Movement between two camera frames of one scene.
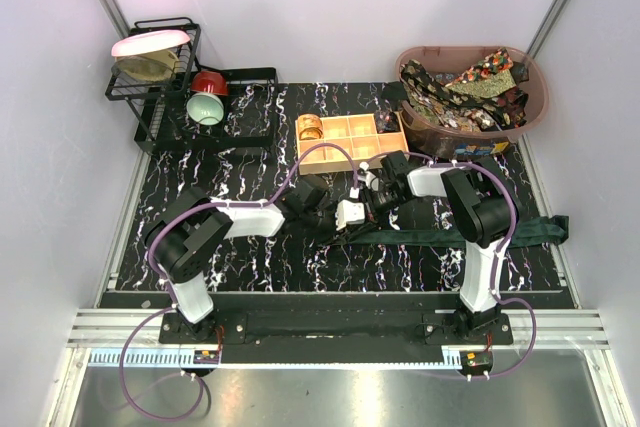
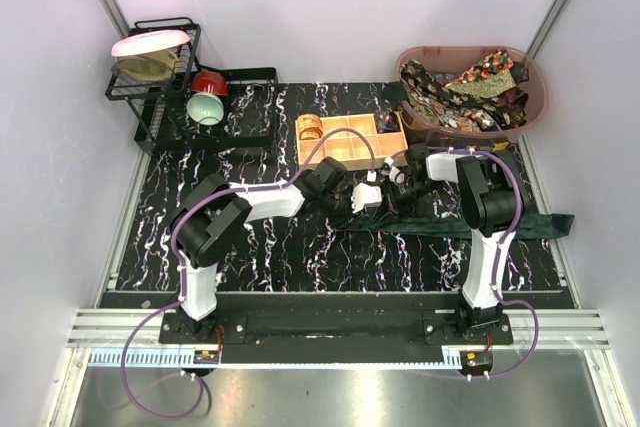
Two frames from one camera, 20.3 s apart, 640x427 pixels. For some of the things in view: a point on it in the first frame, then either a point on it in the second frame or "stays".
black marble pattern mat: [344, 202] stays
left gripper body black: [323, 222] -> [338, 205]
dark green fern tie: [538, 229] -> [453, 225]
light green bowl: [205, 108] stays
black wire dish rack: [177, 108] stays
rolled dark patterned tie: [386, 121] stays
